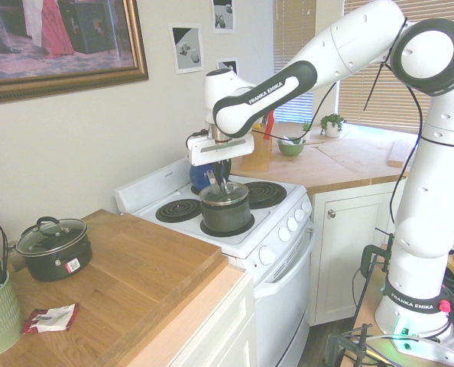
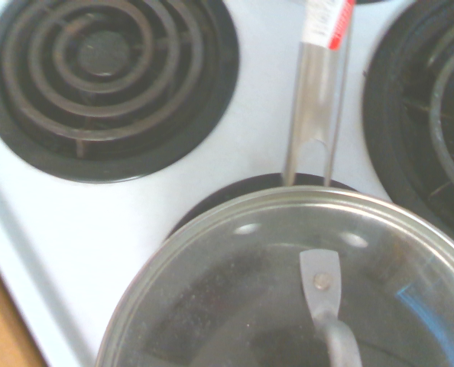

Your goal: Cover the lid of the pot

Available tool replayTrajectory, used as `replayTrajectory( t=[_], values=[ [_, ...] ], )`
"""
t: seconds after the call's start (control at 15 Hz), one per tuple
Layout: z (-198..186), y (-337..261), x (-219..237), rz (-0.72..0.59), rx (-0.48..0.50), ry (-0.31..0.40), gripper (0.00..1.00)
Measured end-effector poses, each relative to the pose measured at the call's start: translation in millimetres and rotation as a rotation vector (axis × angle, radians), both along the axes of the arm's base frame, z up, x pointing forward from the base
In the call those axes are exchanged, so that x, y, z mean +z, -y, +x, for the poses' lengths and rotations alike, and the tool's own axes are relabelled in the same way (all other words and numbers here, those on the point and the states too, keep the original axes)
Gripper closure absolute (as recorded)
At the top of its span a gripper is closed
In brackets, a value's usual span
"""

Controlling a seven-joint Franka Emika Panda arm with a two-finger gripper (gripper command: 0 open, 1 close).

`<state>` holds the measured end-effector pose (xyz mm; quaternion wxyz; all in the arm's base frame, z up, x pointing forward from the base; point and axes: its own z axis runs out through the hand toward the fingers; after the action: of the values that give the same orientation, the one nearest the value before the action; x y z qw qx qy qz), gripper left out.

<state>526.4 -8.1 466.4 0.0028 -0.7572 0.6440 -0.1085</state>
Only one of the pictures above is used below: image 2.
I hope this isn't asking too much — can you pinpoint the large coil burner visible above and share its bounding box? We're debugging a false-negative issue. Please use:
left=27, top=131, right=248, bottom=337
left=362, top=0, right=454, bottom=246

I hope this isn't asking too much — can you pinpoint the white electric stove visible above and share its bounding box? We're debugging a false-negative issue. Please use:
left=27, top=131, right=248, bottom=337
left=0, top=0, right=454, bottom=367

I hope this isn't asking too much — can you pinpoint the small coil burner under saucepan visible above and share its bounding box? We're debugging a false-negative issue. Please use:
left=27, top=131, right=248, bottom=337
left=165, top=172, right=365, bottom=239

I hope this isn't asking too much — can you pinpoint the dark saucepan with steel handle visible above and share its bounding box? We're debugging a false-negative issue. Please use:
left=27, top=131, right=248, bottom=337
left=284, top=0, right=356, bottom=189

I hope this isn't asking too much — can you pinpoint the glass lid with steel rim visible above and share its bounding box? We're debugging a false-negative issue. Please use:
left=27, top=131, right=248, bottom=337
left=94, top=186, right=454, bottom=367

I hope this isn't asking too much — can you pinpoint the small bare coil burner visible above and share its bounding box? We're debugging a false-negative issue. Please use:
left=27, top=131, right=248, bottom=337
left=0, top=0, right=240, bottom=185

